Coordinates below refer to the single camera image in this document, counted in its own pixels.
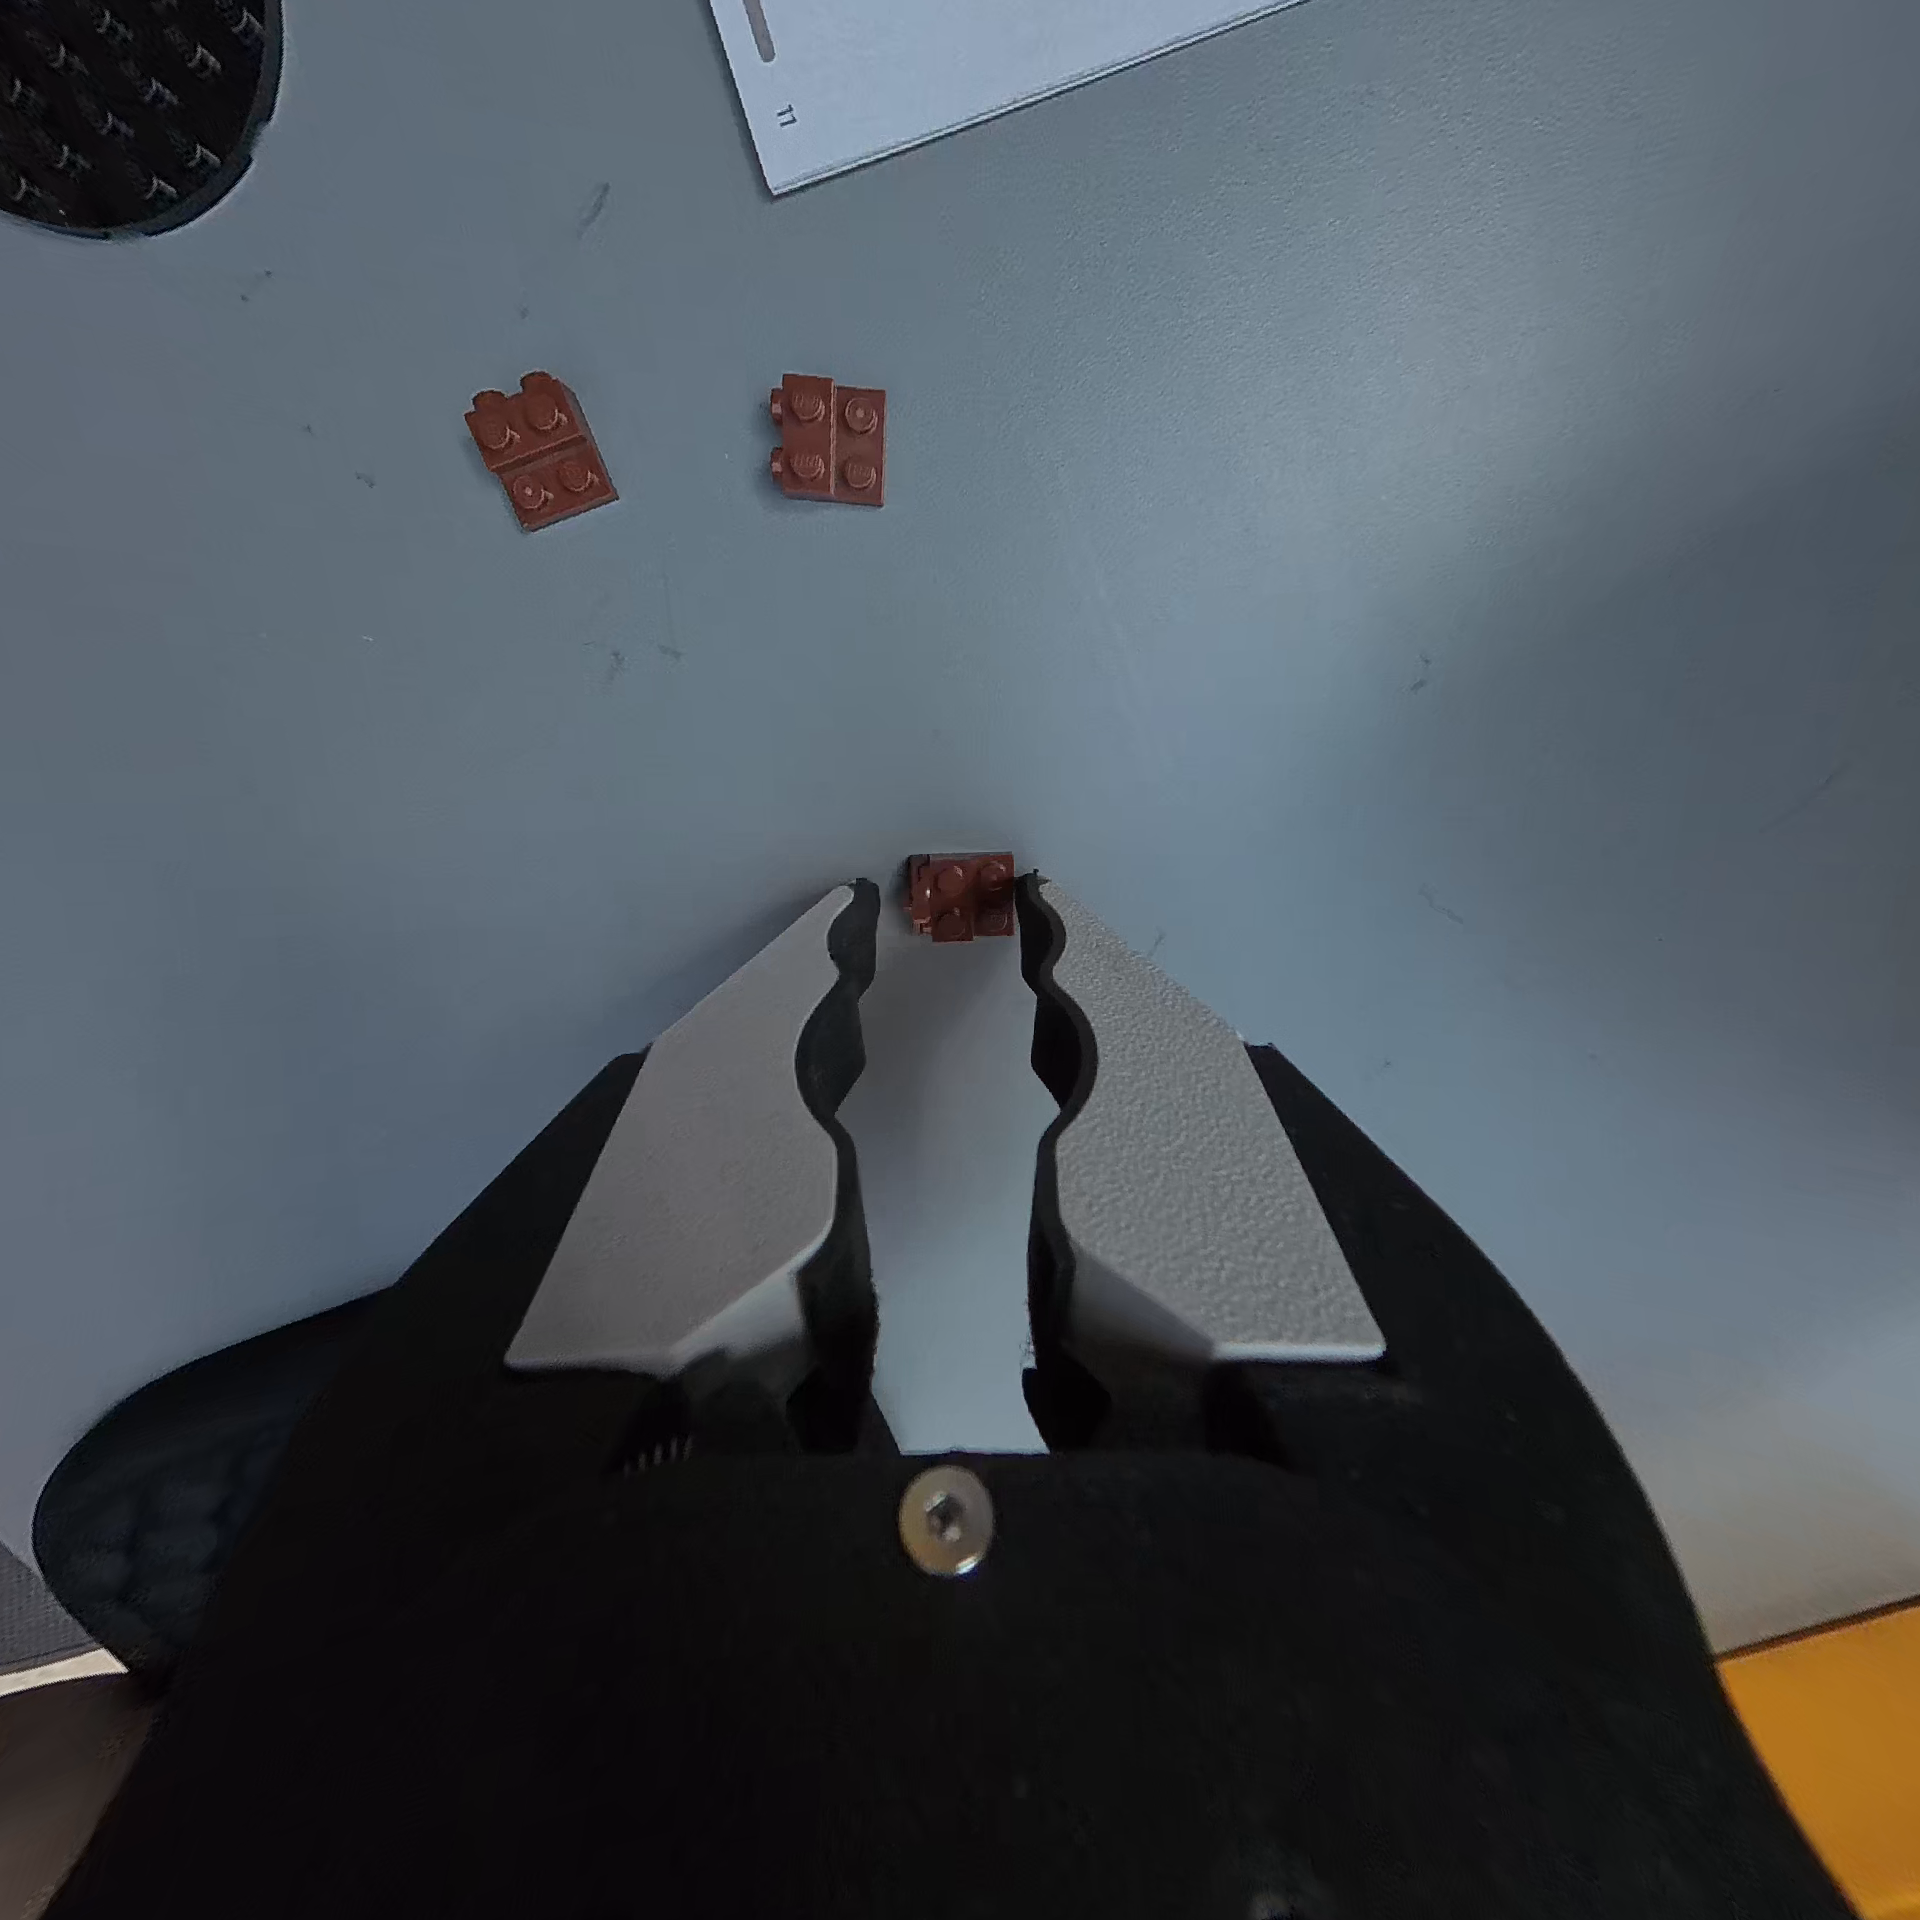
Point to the black carbon-pattern round object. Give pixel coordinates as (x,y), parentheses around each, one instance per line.
(106,105)

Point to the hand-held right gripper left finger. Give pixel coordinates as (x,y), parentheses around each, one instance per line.
(707,1186)

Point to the white printed paper sheet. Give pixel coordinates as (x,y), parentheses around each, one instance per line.
(931,76)

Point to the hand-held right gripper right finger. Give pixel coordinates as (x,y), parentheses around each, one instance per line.
(1187,1186)

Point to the brown toy brick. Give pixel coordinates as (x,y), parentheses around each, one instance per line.
(540,449)
(827,440)
(961,897)

